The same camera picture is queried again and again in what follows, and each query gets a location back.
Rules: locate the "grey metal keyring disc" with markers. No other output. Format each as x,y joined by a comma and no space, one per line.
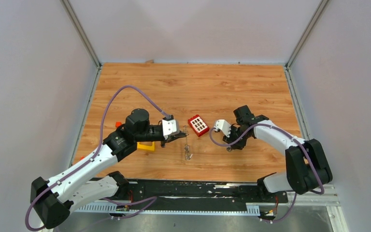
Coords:
188,154

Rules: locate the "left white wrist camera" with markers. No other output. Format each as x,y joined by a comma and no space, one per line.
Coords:
170,127

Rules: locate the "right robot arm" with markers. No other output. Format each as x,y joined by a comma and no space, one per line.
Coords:
306,165

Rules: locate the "yellow triangular toy block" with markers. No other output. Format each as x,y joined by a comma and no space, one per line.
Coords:
150,146

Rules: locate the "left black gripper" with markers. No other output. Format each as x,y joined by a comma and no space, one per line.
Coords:
171,138

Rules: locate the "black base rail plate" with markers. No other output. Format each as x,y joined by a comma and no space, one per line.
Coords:
195,195

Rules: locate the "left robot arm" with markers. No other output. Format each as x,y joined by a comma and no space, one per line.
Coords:
56,198

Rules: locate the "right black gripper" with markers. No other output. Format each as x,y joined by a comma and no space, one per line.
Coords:
239,145

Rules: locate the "red window toy block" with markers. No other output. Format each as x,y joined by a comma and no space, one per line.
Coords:
198,125

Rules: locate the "white slotted cable duct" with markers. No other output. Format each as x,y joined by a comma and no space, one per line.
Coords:
103,207

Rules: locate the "orange cube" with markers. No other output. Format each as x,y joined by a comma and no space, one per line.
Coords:
118,124

